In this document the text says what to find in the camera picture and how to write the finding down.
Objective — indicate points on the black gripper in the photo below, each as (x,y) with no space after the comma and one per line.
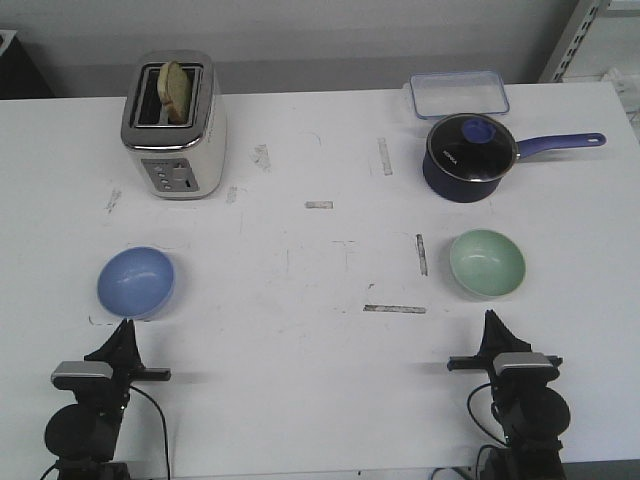
(122,346)
(496,336)

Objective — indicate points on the blue bowl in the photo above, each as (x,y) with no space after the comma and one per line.
(136,283)

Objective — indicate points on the green bowl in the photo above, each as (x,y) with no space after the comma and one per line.
(487,263)

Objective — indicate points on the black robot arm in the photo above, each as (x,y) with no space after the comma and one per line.
(531,415)
(83,435)

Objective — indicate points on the glass pot lid blue knob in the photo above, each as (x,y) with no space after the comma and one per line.
(472,147)

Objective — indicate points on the cream two-slot toaster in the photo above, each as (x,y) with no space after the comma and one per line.
(176,161)

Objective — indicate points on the clear plastic food container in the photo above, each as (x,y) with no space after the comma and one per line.
(440,94)

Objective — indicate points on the slice of toast bread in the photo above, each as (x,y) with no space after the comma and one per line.
(174,91)

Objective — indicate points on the grey metal shelf upright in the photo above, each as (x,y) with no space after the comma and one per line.
(599,36)

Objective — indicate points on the blue saucepan with handle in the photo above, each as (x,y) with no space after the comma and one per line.
(467,192)

